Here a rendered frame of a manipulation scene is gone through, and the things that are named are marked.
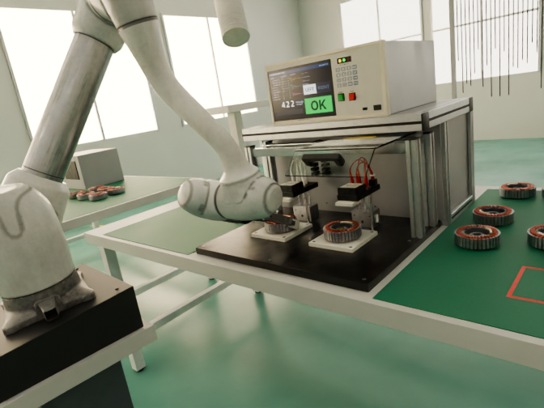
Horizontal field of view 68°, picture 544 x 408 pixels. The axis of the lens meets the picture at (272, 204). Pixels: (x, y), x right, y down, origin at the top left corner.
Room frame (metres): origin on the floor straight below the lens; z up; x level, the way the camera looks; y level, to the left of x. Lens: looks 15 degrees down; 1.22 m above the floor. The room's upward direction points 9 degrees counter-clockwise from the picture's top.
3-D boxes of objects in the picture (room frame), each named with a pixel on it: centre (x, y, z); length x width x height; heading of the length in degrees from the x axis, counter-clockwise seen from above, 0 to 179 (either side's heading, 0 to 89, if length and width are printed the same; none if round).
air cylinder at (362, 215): (1.25, -0.29, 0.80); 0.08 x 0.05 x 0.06; 47
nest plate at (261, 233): (1.31, -0.02, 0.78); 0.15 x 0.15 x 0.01; 47
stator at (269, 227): (1.31, -0.02, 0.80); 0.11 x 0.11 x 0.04
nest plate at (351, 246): (1.14, -0.20, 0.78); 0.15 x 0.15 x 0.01; 47
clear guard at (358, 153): (1.11, -0.24, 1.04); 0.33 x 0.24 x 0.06; 137
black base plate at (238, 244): (1.24, -0.12, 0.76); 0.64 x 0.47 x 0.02; 47
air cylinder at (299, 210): (1.42, -0.12, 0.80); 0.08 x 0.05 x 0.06; 47
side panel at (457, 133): (1.30, -0.62, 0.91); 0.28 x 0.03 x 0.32; 137
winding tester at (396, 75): (1.45, -0.34, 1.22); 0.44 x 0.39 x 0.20; 47
